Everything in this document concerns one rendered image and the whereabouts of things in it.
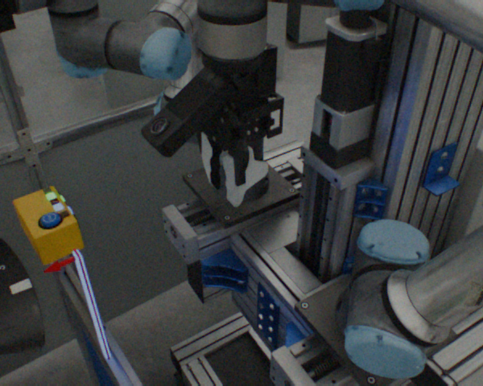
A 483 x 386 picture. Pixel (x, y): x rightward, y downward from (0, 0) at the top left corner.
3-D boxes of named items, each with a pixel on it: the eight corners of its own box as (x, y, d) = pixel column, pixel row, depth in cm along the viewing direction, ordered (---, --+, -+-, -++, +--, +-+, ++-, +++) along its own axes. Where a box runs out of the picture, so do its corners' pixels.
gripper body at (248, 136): (283, 139, 66) (288, 50, 58) (227, 162, 62) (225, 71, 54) (248, 113, 71) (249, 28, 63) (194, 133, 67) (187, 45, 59)
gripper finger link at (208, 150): (245, 177, 75) (252, 129, 68) (210, 192, 72) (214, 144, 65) (233, 164, 76) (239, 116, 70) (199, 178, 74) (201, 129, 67)
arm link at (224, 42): (222, 31, 52) (181, 6, 57) (224, 73, 55) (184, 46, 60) (281, 14, 55) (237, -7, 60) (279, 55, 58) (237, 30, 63)
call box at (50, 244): (23, 231, 130) (11, 199, 123) (62, 215, 135) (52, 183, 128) (45, 270, 120) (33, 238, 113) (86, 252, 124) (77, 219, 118)
